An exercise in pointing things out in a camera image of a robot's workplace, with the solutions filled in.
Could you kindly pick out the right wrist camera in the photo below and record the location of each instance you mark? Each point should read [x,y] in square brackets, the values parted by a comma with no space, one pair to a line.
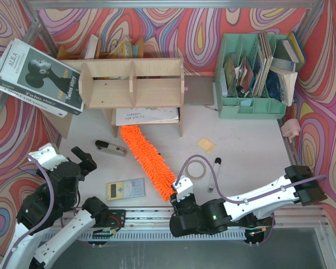
[183,188]

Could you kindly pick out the open book in organizer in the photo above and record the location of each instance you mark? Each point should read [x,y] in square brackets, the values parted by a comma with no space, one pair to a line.
[287,80]

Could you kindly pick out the blue yellow book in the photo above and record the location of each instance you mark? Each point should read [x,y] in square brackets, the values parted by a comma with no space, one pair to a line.
[290,49]

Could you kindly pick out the pink piggy figure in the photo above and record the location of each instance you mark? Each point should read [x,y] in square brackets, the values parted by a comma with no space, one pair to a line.
[291,129]

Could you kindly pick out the grey laptop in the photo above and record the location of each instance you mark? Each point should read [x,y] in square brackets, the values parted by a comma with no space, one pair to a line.
[199,90]

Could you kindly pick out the yellow blue calculator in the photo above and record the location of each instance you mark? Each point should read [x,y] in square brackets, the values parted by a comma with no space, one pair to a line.
[126,189]

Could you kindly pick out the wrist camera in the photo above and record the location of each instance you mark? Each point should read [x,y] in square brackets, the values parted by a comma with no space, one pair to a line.
[183,188]
[47,156]

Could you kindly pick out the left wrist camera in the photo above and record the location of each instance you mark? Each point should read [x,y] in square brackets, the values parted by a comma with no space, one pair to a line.
[47,156]

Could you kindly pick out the green plastic file organizer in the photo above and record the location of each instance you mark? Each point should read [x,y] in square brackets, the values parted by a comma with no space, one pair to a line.
[240,77]

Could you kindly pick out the wooden bookshelf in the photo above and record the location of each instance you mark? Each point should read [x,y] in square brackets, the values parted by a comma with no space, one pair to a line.
[109,84]

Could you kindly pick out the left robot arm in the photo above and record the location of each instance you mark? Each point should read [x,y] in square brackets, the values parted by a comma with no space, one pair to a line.
[41,209]

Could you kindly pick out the Twins story magazine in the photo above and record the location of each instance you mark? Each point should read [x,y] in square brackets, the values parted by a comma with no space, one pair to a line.
[39,79]

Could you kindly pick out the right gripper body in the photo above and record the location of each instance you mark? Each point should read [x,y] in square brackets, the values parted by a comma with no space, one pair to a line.
[183,206]

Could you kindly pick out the white black stapler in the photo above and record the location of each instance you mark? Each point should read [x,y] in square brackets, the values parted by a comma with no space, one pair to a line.
[111,148]

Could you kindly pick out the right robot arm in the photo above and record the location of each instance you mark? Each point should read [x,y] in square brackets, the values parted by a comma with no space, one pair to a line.
[248,210]

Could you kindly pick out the yellow sticky note pad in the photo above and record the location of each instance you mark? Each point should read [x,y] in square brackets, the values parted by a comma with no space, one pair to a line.
[206,145]

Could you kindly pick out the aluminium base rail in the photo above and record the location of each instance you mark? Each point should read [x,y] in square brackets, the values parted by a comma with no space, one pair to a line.
[293,216]

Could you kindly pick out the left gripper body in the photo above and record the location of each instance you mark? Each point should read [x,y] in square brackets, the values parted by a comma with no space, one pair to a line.
[82,161]

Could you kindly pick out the clear tape roll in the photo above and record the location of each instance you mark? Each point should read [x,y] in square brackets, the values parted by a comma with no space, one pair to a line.
[195,169]

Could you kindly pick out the spiral notebook under shelf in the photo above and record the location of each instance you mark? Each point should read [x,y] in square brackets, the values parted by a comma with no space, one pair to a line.
[132,116]

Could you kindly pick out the orange chenille duster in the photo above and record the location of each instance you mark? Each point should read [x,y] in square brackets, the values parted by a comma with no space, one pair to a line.
[150,160]

